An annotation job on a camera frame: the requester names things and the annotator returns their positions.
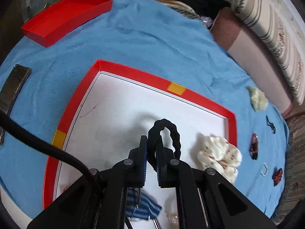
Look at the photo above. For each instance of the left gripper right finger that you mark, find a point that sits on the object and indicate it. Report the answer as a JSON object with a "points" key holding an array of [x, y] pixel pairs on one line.
{"points": [[171, 172]]}

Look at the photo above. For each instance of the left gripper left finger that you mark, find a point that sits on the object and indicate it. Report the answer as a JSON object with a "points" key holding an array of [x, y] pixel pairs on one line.
{"points": [[131, 172]]}

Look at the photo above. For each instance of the white black-dotted scrunchie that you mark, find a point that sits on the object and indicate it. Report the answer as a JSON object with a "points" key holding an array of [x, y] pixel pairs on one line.
{"points": [[216, 152]]}

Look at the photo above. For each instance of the red polka dot scrunchie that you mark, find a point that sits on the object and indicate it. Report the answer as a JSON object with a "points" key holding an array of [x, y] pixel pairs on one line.
{"points": [[277, 176]]}

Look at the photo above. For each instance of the blue striped hair bow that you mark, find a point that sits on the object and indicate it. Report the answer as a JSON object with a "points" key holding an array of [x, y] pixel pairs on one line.
{"points": [[141, 206]]}

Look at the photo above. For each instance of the thin black elastic band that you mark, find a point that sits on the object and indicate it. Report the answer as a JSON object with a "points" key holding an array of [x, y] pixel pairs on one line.
{"points": [[271, 125]]}

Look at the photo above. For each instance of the cream white scrunchie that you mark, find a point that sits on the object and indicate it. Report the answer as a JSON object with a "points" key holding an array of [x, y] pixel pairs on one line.
{"points": [[258, 99]]}

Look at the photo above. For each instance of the blue towel blanket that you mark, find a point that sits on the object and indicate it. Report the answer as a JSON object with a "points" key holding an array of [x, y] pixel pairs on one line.
{"points": [[151, 37]]}

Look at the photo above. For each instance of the pink folded blanket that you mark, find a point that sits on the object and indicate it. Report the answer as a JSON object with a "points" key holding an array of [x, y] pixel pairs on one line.
{"points": [[253, 57]]}

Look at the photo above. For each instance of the black smartphone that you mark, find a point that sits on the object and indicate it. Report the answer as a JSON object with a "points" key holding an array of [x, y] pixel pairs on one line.
{"points": [[10, 91]]}

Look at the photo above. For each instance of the tan striped cloth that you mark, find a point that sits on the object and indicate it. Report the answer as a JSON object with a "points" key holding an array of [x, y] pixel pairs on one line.
{"points": [[182, 8]]}

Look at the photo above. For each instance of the red box lid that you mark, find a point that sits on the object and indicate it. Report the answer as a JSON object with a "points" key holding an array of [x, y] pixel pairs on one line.
{"points": [[62, 17]]}

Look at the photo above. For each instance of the striped beige pillow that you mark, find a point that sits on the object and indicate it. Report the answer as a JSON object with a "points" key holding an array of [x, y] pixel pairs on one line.
{"points": [[263, 20]]}

